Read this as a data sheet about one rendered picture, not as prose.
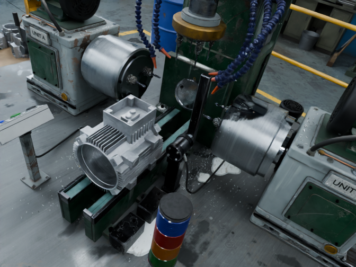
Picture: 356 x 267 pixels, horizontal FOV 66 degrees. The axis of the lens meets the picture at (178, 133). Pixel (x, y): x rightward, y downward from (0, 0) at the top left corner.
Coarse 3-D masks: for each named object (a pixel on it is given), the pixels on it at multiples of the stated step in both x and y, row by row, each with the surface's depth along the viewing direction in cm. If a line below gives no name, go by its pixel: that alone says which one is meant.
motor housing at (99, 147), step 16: (96, 128) 83; (112, 128) 77; (80, 144) 76; (96, 144) 72; (112, 144) 74; (128, 144) 78; (144, 144) 81; (160, 144) 86; (80, 160) 82; (96, 160) 86; (144, 160) 81; (96, 176) 84; (112, 176) 85; (128, 176) 76
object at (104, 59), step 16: (96, 48) 107; (112, 48) 106; (128, 48) 106; (144, 48) 110; (96, 64) 106; (112, 64) 103; (128, 64) 105; (144, 64) 113; (96, 80) 108; (112, 80) 104; (128, 80) 107; (144, 80) 119; (112, 96) 109
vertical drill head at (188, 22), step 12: (192, 0) 85; (204, 0) 83; (216, 0) 84; (180, 12) 94; (192, 12) 87; (204, 12) 85; (180, 24) 86; (192, 24) 86; (204, 24) 86; (216, 24) 88; (180, 36) 91; (192, 36) 86; (204, 36) 86; (216, 36) 87
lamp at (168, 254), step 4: (152, 240) 55; (152, 244) 55; (156, 244) 53; (152, 248) 55; (156, 248) 53; (160, 248) 52; (164, 248) 52; (176, 248) 53; (156, 252) 54; (160, 252) 53; (164, 252) 53; (168, 252) 53; (172, 252) 53; (176, 252) 54; (156, 256) 55; (160, 256) 54; (164, 256) 54; (168, 256) 54; (172, 256) 54; (164, 260) 55; (168, 260) 55
